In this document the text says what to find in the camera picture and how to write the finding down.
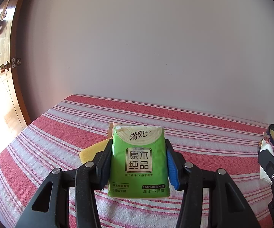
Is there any white green snack packet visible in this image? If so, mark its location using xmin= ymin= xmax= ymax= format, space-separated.
xmin=258 ymin=132 xmax=274 ymax=186

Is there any brass door handle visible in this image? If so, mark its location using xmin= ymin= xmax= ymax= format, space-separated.
xmin=0 ymin=58 xmax=22 ymax=73

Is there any green tissue pack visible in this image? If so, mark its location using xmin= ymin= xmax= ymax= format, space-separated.
xmin=108 ymin=125 xmax=170 ymax=199

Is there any wooden door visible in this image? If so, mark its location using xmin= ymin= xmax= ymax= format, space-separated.
xmin=0 ymin=0 xmax=31 ymax=153

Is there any beige snack packet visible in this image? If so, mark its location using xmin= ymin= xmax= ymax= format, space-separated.
xmin=107 ymin=123 xmax=117 ymax=139

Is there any striped red white tablecloth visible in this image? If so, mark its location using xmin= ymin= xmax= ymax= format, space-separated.
xmin=0 ymin=95 xmax=273 ymax=227

